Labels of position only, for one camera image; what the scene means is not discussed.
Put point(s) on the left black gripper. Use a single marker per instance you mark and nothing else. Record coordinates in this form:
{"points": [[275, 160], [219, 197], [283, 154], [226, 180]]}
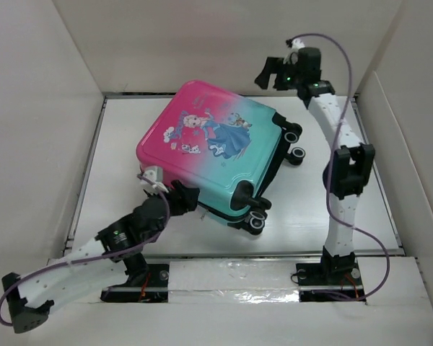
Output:
{"points": [[183, 198]]}

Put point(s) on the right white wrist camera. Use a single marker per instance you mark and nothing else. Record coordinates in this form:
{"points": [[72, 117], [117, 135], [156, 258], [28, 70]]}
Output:
{"points": [[295, 44]]}

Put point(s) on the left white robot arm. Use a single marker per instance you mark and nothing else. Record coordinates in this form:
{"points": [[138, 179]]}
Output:
{"points": [[112, 257]]}

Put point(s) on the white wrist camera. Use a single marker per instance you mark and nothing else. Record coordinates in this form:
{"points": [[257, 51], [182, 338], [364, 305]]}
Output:
{"points": [[151, 180], [295, 44]]}

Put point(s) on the aluminium rail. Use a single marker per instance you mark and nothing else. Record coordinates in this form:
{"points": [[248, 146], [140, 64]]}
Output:
{"points": [[392, 253]]}

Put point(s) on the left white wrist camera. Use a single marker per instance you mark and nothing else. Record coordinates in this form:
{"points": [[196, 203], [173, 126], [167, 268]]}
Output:
{"points": [[151, 180]]}

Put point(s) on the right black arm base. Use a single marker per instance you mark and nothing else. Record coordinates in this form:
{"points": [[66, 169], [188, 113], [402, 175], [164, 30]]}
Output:
{"points": [[333, 278]]}

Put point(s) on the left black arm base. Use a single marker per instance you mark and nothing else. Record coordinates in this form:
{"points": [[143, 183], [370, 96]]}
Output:
{"points": [[146, 283]]}

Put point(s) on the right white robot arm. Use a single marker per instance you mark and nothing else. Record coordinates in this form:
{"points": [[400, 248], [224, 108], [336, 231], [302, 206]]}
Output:
{"points": [[349, 166]]}

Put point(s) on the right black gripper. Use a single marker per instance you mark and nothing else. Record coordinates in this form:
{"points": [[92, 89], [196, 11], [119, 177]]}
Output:
{"points": [[273, 65]]}

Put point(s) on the pink and teal kids suitcase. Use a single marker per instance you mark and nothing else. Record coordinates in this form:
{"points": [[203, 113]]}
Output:
{"points": [[227, 146]]}

